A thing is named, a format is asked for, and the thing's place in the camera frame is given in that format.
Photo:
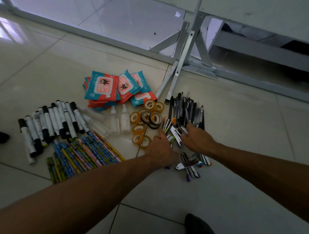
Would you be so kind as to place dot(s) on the person's right forearm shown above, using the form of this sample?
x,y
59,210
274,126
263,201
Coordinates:
x,y
265,173

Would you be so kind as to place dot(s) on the pile of teal wipe packets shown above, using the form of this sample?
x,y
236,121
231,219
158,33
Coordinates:
x,y
101,85

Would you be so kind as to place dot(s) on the clear plastic bottle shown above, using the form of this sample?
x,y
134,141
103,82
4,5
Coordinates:
x,y
114,124
93,114
125,123
97,126

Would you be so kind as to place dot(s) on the pile of black pens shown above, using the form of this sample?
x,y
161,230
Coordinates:
x,y
178,108

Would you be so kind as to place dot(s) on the person's black shoe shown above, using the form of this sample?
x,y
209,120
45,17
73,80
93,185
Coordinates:
x,y
3,137
196,225

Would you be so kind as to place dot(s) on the pile of colourful patterned pencils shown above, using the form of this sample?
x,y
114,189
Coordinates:
x,y
79,154

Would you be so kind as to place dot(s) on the row of black-capped white markers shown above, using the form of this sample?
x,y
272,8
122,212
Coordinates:
x,y
48,123

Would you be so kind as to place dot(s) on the grey metal partition frame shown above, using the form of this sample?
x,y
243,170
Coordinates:
x,y
186,50

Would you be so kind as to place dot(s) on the pile of small tape rolls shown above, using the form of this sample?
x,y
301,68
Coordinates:
x,y
155,118

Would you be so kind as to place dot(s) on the white partition board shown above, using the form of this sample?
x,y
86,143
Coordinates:
x,y
120,21

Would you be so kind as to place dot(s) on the person's right hand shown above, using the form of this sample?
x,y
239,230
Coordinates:
x,y
199,142

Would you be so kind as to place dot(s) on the pile of small staplers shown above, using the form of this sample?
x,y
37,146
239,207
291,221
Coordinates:
x,y
188,164

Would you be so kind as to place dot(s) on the person's left forearm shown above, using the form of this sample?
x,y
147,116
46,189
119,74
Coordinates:
x,y
84,192

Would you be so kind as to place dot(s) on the person's left hand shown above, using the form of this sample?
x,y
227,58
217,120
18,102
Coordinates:
x,y
161,152

